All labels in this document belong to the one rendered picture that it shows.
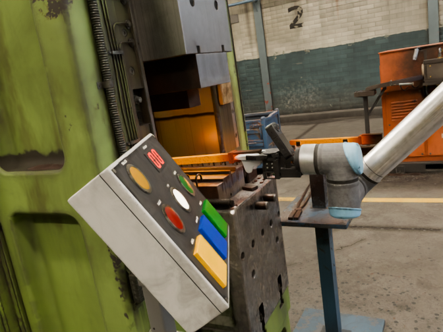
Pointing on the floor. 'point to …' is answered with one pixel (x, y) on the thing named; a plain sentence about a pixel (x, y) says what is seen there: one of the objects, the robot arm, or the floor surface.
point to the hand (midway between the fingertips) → (238, 154)
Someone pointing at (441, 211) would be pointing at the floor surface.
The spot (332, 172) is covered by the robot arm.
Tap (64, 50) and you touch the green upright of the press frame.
